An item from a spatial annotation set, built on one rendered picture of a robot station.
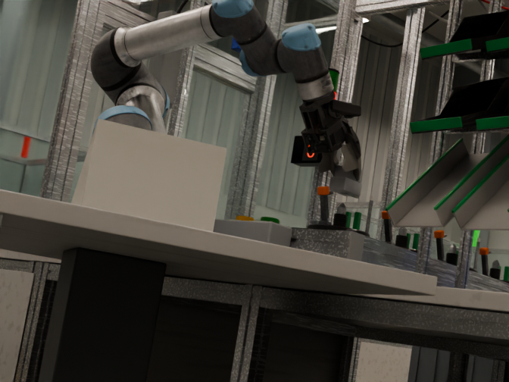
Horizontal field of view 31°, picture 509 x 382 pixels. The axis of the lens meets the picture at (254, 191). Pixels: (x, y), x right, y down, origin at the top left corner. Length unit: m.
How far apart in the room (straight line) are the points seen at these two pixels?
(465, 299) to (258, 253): 0.42
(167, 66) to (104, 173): 1.45
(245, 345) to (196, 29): 0.68
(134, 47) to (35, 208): 0.94
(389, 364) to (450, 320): 5.76
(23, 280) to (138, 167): 0.92
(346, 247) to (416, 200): 0.20
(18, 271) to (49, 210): 1.28
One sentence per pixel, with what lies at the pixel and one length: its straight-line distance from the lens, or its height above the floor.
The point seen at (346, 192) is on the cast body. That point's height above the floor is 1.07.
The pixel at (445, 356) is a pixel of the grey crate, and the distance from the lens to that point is 3.99.
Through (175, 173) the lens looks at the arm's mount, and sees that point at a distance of 1.62.
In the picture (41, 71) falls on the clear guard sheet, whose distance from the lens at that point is 2.70.
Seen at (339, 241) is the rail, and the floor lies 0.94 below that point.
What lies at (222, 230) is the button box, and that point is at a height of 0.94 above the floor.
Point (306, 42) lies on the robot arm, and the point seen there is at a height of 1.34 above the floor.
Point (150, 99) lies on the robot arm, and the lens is 2.15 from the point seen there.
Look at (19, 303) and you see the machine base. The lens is 2.46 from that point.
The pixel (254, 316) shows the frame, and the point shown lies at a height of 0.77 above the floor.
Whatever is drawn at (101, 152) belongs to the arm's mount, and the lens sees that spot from 1.60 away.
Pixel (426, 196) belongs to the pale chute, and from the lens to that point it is 1.92.
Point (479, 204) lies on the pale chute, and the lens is 1.82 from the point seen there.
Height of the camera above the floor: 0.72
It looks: 9 degrees up
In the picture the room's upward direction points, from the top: 9 degrees clockwise
